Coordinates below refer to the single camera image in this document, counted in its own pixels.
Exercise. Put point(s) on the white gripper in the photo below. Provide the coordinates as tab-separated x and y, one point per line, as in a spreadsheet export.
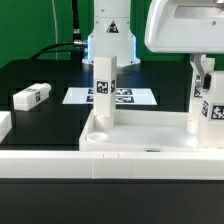
187	26

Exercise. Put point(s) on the white desk top tray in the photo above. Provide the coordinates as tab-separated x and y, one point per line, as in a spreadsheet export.
142	131

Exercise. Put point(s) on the white front fence bar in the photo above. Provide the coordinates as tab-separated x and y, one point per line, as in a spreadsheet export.
102	165

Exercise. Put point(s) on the white marker base bracket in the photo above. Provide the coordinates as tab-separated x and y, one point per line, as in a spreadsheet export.
124	96

